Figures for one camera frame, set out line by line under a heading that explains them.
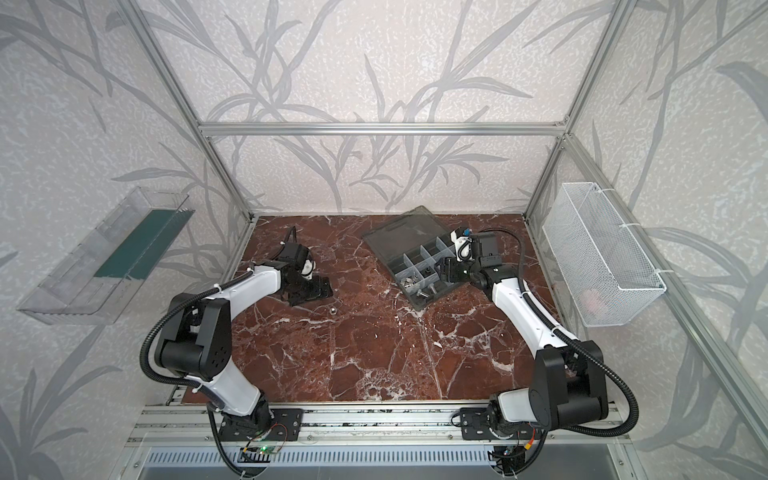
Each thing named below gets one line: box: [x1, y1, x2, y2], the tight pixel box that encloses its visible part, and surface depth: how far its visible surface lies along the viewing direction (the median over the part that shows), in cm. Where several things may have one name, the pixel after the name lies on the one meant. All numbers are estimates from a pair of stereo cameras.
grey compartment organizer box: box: [361, 205, 463, 311], surface depth 106 cm
